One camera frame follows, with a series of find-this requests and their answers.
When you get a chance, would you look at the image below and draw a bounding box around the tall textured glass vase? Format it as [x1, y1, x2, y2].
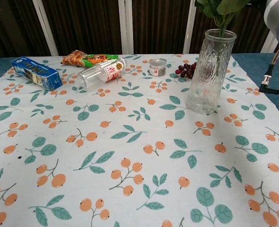
[185, 28, 238, 115]

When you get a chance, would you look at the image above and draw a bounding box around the dark red grape bunch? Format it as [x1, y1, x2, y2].
[175, 62, 198, 79]

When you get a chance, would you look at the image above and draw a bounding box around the fruit print tablecloth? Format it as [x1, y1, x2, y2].
[0, 53, 279, 227]

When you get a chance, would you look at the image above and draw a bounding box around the white folding screen frame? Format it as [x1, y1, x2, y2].
[32, 0, 279, 57]

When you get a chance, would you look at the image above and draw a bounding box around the teal table cover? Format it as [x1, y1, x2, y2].
[0, 52, 279, 115]

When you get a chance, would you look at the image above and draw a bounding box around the clear plastic bottle red label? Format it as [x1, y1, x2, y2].
[77, 57, 128, 91]

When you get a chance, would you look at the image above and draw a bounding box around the small glass spice jar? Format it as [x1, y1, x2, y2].
[149, 59, 166, 77]

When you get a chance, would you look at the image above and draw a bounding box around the blue cardboard box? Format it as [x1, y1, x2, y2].
[10, 56, 63, 92]

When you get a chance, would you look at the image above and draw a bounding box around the pink artificial rose bouquet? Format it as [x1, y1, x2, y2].
[195, 0, 252, 52]

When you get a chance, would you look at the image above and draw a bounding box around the orange green snack bag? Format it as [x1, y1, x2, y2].
[60, 50, 119, 67]

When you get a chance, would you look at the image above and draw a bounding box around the black cable with connector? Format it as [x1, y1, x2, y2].
[259, 46, 279, 95]

